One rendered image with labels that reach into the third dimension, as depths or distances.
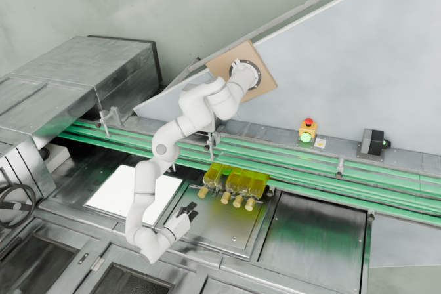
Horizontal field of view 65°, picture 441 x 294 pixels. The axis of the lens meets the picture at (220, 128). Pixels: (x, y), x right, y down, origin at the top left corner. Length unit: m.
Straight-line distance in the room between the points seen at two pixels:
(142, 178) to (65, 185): 0.84
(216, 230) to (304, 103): 0.71
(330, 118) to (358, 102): 0.15
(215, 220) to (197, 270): 0.25
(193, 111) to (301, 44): 0.53
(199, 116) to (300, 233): 0.73
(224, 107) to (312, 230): 0.73
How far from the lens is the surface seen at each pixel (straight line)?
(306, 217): 1.75
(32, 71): 2.63
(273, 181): 1.71
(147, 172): 1.38
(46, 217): 2.01
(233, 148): 1.63
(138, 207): 1.44
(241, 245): 1.59
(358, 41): 1.47
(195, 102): 1.32
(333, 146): 1.65
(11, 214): 1.99
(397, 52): 1.49
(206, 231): 1.65
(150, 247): 1.42
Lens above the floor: 2.11
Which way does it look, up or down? 47 degrees down
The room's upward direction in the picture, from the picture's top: 147 degrees counter-clockwise
